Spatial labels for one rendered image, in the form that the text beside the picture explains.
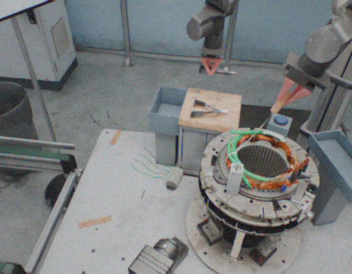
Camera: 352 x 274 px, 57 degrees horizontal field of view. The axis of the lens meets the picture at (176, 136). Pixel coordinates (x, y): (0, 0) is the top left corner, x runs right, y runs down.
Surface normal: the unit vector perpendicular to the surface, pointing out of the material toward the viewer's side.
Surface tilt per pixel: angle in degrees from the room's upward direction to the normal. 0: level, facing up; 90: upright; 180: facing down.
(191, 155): 90
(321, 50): 80
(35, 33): 90
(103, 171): 0
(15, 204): 0
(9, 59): 90
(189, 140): 90
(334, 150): 0
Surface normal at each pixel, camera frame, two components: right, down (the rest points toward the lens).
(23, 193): 0.02, -0.72
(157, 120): -0.22, 0.67
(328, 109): -0.70, 0.48
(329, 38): -0.59, 0.40
